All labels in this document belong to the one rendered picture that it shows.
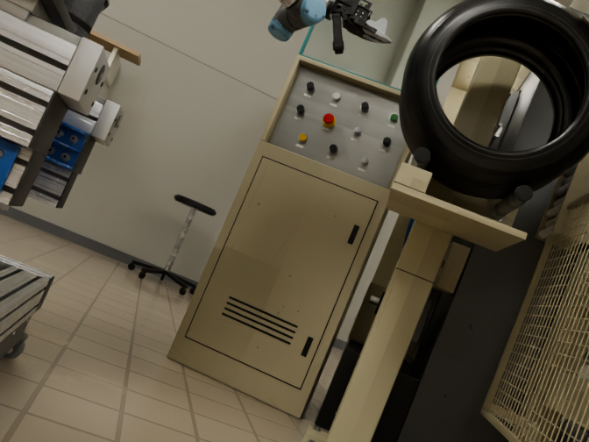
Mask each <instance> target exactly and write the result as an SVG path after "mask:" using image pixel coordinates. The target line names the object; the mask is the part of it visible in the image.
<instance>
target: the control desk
mask: <svg viewBox="0 0 589 442"><path fill-rule="evenodd" d="M400 95H401V92H400V91H399V90H397V89H393V88H390V87H388V86H385V85H383V84H380V83H377V82H373V81H371V80H368V79H366V78H363V77H360V76H358V75H354V74H351V73H348V72H346V71H343V70H341V69H338V68H334V67H332V66H329V65H326V64H323V63H321V62H319V61H314V60H311V59H310V58H307V57H304V56H301V55H299V54H297V55H296V57H295V59H294V63H293V65H292V67H291V69H290V71H289V73H288V76H287V79H286V81H285V83H284V85H283V88H282V90H281V92H280V95H279V97H278V99H277V102H276V104H275V105H274V108H273V111H272V114H271V116H270V118H269V120H268V122H267V124H266V128H265V130H264V131H263V134H262V136H261V138H260V139H261V141H260V142H259V144H258V146H257V148H256V151H255V153H254V155H253V157H252V160H251V163H250V165H249V167H248V168H247V171H246V173H245V177H244V179H243V181H242V183H241V185H240V187H239V190H238V192H237V194H236V197H235V199H234V201H233V204H232V206H231V209H230V211H229V213H228V216H227V218H226V219H225V221H224V225H223V227H222V230H221V231H220V233H219V236H218V238H217V240H216V243H215V245H214V248H213V250H212V252H211V254H210V257H209V259H208V262H207V264H206V266H205V268H204V270H203V272H202V276H201V278H200V280H199V282H198V284H197V286H196V289H195V292H194V294H193V296H192V298H191V301H190V303H189V305H188V308H187V310H186V312H185V315H184V317H183V319H182V321H181V324H180V327H179V329H178V331H177V332H176V335H175V337H174V341H173V343H172V345H171V347H170V349H169V351H168V354H167V357H168V358H169V359H171V360H175V361H177V362H179V363H181V364H182V365H184V366H187V367H190V368H192V369H194V370H195V371H197V372H200V373H202V374H205V375H207V376H208V377H210V378H213V379H215V380H217V381H220V382H221V383H223V384H226V385H228V386H230V387H232V388H234V389H236V390H239V391H241V392H243V393H245V394H247V395H249V396H252V397H254V398H256V399H258V400H260V401H261V402H263V403H267V404H269V405H271V406H273V407H274V408H276V409H279V410H282V411H284V412H286V413H287V414H289V415H292V416H294V417H297V418H301V416H302V414H303V412H304V411H305V410H306V408H307V406H308V405H309V402H310V401H311V398H312V396H313V394H314V392H315V389H316V385H317V383H318V382H319V379H320V377H321V374H322V372H323V369H324V367H325V364H326V362H327V359H328V358H329V355H330V351H331V349H332V347H333V345H334V343H335V340H336V338H337V335H338V333H339V330H340V328H341V325H342V323H343V321H344V317H345V315H346V313H347V310H348V309H349V306H350V304H351V300H352V298H353V296H354V294H355V291H356V289H357V286H358V283H359V281H360V279H361V276H362V274H363V272H364V270H365V266H366V263H367V262H368V260H369V257H370V255H371V252H372V250H373V247H374V245H375V242H376V240H377V238H378V236H379V233H380V229H381V227H382V225H383V223H384V221H385V218H386V216H387V213H388V209H387V204H388V199H389V195H390V190H391V189H390V188H391V185H392V183H393V180H394V177H395V175H396V173H397V170H398V168H399V166H400V164H401V162H402V161H403V162H406V163H408V161H409V159H410V157H411V154H412V153H411V152H410V150H409V148H408V145H407V143H406V141H405V139H404V137H403V133H402V130H401V122H400V114H399V103H400Z"/></svg>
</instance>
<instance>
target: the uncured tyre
mask: <svg viewBox="0 0 589 442"><path fill-rule="evenodd" d="M482 56H495V57H501V58H506V59H509V60H511V61H516V62H518V63H520V64H522V65H523V66H524V67H526V68H528V69H529V70H530V71H531V72H533V73H534V74H535V75H536V76H537V77H538V79H539V80H540V81H541V82H542V84H543V86H544V87H545V88H546V90H547V92H548V94H549V97H550V101H551V105H552V111H553V120H552V127H551V131H550V136H549V138H548V140H547V142H546V144H545V145H542V146H539V147H536V148H532V149H528V150H522V151H501V150H496V149H492V148H489V147H486V146H482V145H480V144H478V143H476V142H474V141H472V140H470V139H468V138H467V137H466V136H465V135H464V134H462V133H461V132H460V131H459V130H458V129H457V128H456V127H455V126H454V125H453V124H452V123H451V121H450V120H449V119H448V118H447V117H446V115H445V113H444V110H443V108H442V106H441V104H440V102H439V98H438V95H437V90H436V82H437V81H438V80H439V78H440V77H441V76H442V75H443V74H444V73H445V72H446V71H448V70H449V69H450V68H452V67H454V66H455V65H457V64H458V63H460V62H462V61H466V60H469V59H472V58H476V57H482ZM399 114H400V122H401V130H402V133H403V137H404V139H405V141H406V143H407V145H408V148H409V150H410V152H411V153H412V154H413V155H414V152H415V150H416V149H417V148H419V147H425V148H427V149H429V151H430V159H429V163H428V165H427V167H426V169H425V170H426V171H429V172H431V173H432V174H433V175H432V177H433V178H434V179H436V180H437V181H438V182H440V183H442V184H443V185H444V186H446V187H448V188H450V189H453V190H455V191H457V192H459V193H462V194H465V195H468V196H474V197H478V198H485V199H503V198H504V197H506V196H507V195H508V194H510V193H511V192H512V191H514V190H515V189H516V188H518V187H519V186H521V185H527V186H529V187H531V188H532V190H533V192H534V191H536V190H538V189H541V188H542V187H544V186H546V185H548V184H549V183H551V182H553V181H554V180H556V179H557V178H558V177H559V176H561V175H563V174H564V173H566V172H568V171H569V170H570V169H572V168H574V167H575V166H576V165H577V164H579V163H580V162H581V161H582V160H583V159H584V158H585V157H586V156H587V155H588V154H589V26H588V25H587V23H586V22H585V21H584V20H583V19H582V18H580V17H579V16H578V15H577V14H575V13H574V12H573V11H571V10H569V9H568V8H566V7H564V6H563V5H562V4H559V3H557V2H555V1H553V0H465V1H463V2H462V3H460V4H457V5H455V6H453V7H452V8H450V9H448V10H447V11H446V12H445V13H443V14H442V15H441V16H440V17H438V18H437V19H436V20H435V21H434V22H433V23H432V24H431V25H430V26H429V27H428V28H427V29H426V30H425V31H424V32H423V34H422V35H421V36H420V38H419V39H418V40H417V41H416V43H415V45H414V47H413V49H412V51H411V53H410V55H409V57H408V61H407V64H406V67H405V70H404V74H403V79H402V85H401V95H400V103H399Z"/></svg>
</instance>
